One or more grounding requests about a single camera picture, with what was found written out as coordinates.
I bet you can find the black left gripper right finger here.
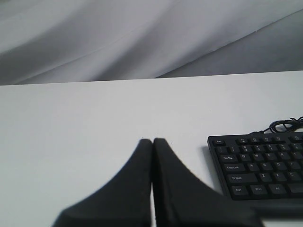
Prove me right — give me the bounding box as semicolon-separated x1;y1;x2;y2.
152;138;263;227

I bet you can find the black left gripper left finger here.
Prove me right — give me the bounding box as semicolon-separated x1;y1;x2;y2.
53;139;152;227

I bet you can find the black acer keyboard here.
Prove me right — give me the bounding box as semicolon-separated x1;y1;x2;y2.
207;132;303;218

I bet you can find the grey backdrop cloth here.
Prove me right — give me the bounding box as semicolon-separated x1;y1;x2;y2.
0;0;303;85

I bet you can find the black keyboard cable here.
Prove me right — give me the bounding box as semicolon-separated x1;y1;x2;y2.
248;116;303;136

